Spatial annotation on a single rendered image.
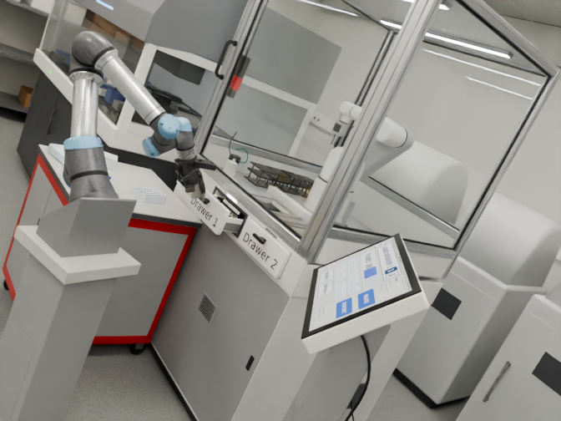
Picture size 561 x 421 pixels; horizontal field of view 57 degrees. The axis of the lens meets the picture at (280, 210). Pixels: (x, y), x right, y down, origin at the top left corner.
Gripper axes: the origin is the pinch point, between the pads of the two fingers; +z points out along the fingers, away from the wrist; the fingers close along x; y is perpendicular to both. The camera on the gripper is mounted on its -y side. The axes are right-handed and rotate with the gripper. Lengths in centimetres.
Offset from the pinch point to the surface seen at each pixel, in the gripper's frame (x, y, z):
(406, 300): 112, -3, -28
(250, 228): 21.0, -9.5, 9.1
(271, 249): 37.4, -9.4, 9.3
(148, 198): -21.7, 16.4, 4.8
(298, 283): 55, -9, 14
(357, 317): 107, 7, -24
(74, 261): 35, 56, -20
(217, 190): -12.9, -12.5, 9.3
